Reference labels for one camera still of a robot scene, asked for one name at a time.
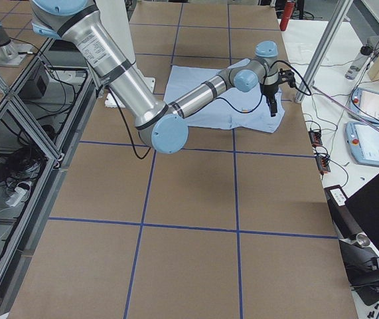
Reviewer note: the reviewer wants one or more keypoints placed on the aluminium frame post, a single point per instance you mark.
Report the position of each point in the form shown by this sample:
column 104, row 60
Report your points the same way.
column 325, row 42

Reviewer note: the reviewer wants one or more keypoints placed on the black box with label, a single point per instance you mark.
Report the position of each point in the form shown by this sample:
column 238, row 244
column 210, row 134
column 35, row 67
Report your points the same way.
column 348, row 228

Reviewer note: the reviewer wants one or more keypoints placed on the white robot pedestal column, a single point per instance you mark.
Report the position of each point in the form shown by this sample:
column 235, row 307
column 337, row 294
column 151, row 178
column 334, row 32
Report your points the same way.
column 114, row 18

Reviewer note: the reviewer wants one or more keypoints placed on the near blue teach pendant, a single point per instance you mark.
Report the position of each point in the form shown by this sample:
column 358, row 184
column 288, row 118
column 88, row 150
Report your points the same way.
column 363, row 142

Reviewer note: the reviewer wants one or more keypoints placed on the aluminium frame rack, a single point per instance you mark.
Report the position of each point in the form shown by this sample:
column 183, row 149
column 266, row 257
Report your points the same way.
column 44, row 104

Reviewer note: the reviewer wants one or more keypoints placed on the far blue teach pendant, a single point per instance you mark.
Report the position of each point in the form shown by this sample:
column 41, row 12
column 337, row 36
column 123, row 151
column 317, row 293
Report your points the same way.
column 365, row 103

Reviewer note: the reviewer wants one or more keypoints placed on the red cylinder bottle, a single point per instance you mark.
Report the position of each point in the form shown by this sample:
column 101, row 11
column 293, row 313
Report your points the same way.
column 286, row 15

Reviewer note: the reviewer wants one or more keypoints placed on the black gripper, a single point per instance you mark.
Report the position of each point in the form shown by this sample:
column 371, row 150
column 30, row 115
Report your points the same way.
column 269, row 90

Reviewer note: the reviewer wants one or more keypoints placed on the brown paper table cover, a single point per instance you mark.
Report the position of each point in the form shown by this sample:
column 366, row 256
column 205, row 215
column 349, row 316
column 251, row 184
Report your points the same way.
column 235, row 225

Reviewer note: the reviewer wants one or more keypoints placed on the light blue t-shirt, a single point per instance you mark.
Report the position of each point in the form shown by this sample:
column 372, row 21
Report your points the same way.
column 232, row 109

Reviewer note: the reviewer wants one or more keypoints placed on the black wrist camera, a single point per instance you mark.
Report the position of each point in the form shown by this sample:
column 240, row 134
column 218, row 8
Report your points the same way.
column 287, row 76

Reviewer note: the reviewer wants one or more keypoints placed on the blue teach pendant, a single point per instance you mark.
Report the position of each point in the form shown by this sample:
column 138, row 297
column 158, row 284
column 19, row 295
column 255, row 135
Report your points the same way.
column 365, row 103
column 363, row 142

